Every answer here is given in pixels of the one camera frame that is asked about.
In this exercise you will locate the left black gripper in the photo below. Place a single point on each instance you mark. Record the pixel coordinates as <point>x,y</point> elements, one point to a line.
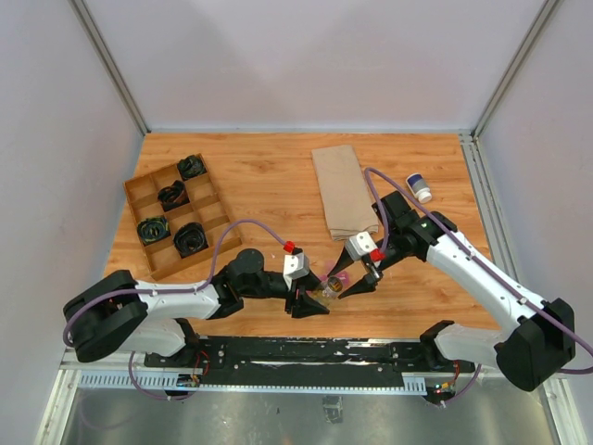
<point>306,307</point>

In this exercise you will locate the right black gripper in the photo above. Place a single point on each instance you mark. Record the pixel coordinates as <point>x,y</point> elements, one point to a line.
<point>365,285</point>

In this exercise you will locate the clear bottle yellow capsules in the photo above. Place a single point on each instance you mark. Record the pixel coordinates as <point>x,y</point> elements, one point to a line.
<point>328,290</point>

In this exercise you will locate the pink weekly pill organizer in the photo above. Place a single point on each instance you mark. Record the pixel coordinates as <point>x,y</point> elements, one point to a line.
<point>338,273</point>

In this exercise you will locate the white capped pill bottle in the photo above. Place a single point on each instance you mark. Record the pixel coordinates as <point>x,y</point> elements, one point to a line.
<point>419,188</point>

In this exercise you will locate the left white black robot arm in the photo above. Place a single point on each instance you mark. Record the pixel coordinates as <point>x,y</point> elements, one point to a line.
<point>120,313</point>

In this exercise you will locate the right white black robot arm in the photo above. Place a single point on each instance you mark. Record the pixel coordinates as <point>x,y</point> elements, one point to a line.
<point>533,340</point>

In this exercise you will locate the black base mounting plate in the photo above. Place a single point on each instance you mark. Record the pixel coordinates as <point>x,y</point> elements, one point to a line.
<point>301,354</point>

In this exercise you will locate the wooden compartment tray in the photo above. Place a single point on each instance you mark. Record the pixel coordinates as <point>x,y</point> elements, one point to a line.
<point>179,217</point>

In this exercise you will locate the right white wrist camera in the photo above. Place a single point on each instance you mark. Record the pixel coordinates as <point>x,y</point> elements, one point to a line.
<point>365,246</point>

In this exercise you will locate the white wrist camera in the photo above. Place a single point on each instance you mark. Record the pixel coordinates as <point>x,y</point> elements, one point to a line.
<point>365,246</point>
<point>296,263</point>

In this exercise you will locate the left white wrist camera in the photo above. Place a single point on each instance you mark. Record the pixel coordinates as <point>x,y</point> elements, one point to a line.
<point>296,263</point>

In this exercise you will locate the grey slotted cable duct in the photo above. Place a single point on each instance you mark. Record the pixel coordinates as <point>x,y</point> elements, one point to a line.
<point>362,381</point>

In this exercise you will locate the right aluminium frame post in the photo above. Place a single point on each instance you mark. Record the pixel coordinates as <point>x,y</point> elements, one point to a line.
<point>536,29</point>

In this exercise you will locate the aluminium frame post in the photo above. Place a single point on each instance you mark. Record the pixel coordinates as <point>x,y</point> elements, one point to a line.
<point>85,16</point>
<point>536,29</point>

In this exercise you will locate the left aluminium frame post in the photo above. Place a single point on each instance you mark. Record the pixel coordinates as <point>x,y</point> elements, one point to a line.
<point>85,16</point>

